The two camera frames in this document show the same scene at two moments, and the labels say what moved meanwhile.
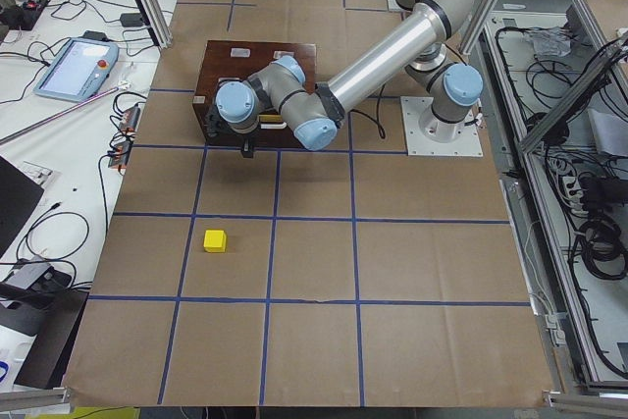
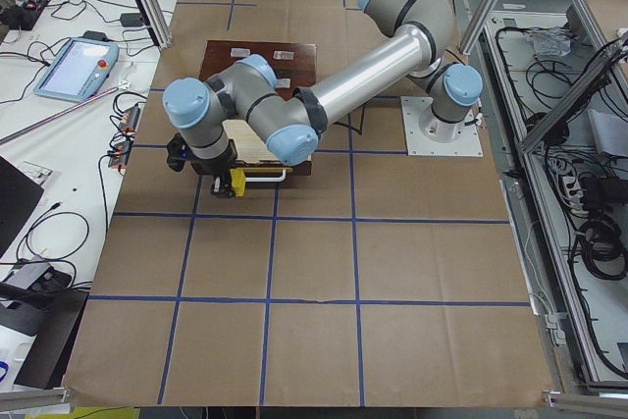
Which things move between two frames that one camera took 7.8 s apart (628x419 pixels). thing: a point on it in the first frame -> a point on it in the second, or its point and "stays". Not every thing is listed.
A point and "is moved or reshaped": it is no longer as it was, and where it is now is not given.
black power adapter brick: x=131 y=20 stays
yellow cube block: x=215 y=241 -> x=238 y=180
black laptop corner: x=20 y=193 stays
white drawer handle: x=273 y=126 is moved or reshaped
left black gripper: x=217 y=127 -> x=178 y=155
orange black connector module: x=130 y=119 stays
